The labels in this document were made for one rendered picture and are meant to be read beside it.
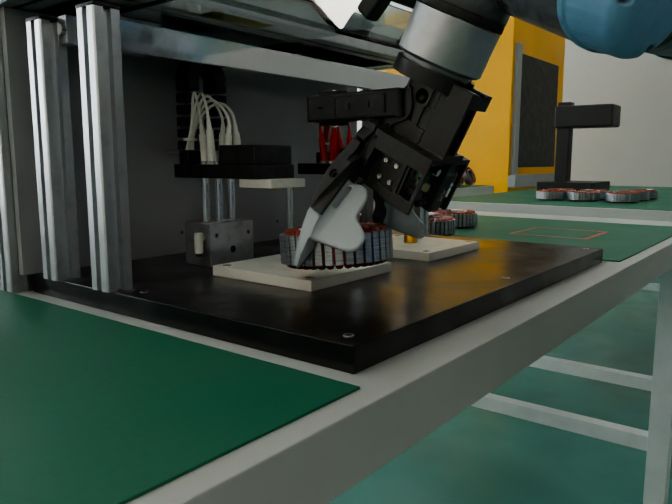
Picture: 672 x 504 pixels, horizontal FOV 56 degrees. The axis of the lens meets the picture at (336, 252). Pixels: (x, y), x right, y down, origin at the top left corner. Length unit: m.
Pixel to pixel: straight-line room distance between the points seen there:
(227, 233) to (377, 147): 0.32
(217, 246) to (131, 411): 0.42
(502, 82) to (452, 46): 3.89
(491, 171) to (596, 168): 1.86
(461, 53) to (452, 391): 0.27
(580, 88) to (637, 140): 0.68
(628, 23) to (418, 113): 0.19
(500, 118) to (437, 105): 3.86
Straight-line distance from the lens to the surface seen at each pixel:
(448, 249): 0.88
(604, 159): 6.08
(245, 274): 0.70
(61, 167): 0.77
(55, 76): 0.77
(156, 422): 0.40
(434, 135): 0.54
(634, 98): 6.05
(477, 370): 0.55
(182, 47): 0.75
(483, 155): 4.43
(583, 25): 0.46
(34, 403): 0.45
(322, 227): 0.56
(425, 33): 0.53
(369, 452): 0.43
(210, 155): 0.80
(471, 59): 0.54
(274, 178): 0.76
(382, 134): 0.55
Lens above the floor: 0.90
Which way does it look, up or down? 8 degrees down
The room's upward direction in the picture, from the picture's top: straight up
